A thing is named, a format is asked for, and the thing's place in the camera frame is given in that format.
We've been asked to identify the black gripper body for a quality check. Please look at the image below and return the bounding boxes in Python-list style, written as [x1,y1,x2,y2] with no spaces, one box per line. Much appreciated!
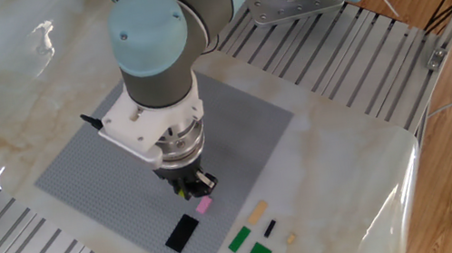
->
[153,155,210,192]

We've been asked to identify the black Lego plate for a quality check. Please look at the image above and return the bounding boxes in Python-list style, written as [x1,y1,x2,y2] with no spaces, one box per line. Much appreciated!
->
[161,211,205,253]

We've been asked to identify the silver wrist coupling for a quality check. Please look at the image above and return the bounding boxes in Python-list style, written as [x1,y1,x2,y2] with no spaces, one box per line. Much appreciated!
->
[151,119,211,171]

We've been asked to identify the pink Lego brick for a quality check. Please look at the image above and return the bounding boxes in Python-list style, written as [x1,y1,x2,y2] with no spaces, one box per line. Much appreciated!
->
[193,194,216,217]

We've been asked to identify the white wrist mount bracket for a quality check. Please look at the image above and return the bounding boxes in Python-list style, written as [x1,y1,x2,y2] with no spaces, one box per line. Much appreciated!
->
[90,75,213,179]

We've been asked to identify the long tan Lego plate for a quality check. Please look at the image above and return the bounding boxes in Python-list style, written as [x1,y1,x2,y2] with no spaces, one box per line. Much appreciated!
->
[243,199,272,227]

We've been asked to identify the marble pattern table mat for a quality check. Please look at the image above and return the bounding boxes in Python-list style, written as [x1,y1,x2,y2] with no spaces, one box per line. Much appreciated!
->
[0,0,437,253]

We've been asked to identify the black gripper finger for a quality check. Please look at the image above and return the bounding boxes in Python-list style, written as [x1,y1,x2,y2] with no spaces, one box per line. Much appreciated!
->
[174,181,196,203]
[190,167,221,198]

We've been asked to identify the grey Lego baseplate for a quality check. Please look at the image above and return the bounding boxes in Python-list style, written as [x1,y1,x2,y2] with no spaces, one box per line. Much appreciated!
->
[20,53,318,253]

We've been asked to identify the long green Lego plate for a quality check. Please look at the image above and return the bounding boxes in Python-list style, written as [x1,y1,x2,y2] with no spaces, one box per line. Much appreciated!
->
[224,224,256,253]

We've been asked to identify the small black Lego brick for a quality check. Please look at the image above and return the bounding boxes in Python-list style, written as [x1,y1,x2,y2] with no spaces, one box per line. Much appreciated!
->
[261,219,280,238]

